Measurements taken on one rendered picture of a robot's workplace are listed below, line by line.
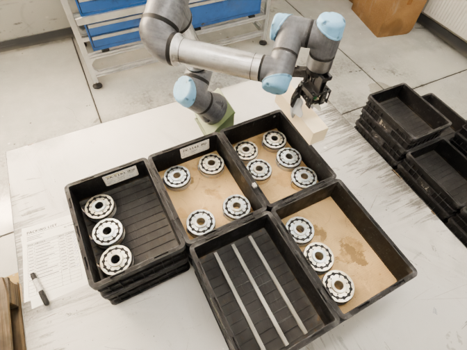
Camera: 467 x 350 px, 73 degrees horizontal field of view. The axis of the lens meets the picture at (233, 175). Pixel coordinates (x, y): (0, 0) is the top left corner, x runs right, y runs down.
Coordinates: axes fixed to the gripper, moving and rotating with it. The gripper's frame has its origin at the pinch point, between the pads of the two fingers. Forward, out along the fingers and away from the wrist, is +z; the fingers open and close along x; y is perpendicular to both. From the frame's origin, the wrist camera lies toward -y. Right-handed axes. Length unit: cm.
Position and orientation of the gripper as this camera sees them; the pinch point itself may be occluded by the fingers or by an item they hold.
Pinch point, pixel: (300, 110)
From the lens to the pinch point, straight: 118.4
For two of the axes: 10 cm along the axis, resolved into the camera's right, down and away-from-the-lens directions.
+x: 9.0, -3.4, 2.8
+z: -0.4, 5.7, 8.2
